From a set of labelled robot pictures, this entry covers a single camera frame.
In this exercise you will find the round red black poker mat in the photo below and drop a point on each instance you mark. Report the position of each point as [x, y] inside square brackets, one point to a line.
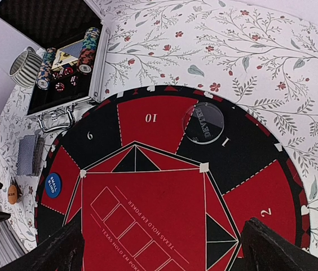
[148, 198]

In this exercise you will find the right poker chip row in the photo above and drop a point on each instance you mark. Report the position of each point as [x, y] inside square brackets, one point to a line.
[87, 55]

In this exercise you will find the poker chip row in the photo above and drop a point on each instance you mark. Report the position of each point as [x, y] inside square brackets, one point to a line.
[87, 55]
[44, 74]

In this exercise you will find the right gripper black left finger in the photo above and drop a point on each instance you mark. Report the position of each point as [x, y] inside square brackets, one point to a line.
[61, 251]

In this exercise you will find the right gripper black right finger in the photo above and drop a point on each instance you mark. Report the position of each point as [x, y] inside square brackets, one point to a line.
[264, 249]

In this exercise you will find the red dice set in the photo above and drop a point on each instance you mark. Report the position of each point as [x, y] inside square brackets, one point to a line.
[64, 77]

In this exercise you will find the boxed playing card deck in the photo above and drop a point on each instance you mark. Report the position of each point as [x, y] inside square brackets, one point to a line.
[67, 55]

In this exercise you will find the left poker chip row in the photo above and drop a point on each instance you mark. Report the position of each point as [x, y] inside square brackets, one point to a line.
[44, 74]

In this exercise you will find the striped grey cup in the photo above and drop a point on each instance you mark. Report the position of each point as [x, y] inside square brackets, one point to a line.
[25, 68]

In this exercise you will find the aluminium poker chip case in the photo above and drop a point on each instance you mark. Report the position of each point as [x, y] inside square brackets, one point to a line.
[58, 24]

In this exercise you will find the blue small blind button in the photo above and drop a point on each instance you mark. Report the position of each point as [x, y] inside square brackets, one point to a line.
[53, 185]

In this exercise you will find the orange big blind button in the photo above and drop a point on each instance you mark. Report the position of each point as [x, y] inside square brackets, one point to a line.
[12, 194]

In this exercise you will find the clear dealer button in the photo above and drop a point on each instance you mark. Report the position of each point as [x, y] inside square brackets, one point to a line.
[203, 123]

